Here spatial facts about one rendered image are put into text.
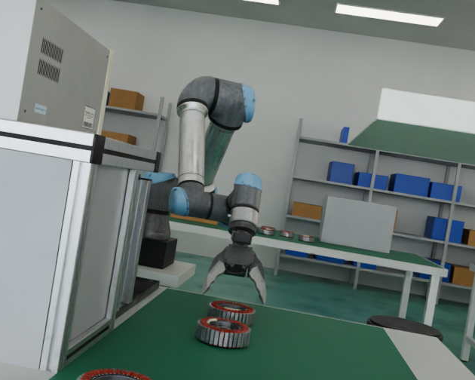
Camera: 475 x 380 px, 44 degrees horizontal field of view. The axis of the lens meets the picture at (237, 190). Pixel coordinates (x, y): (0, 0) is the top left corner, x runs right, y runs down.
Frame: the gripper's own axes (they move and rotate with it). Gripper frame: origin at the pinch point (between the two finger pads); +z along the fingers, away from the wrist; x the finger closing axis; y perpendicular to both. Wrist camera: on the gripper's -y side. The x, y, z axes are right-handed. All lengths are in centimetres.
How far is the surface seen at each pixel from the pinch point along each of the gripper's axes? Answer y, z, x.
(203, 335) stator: -19.2, 15.0, 6.1
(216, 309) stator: -4.1, 4.5, 3.8
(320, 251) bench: 210, -112, -66
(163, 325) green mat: -10.4, 11.8, 14.9
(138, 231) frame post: -14.3, -7.0, 24.0
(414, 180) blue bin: 469, -346, -233
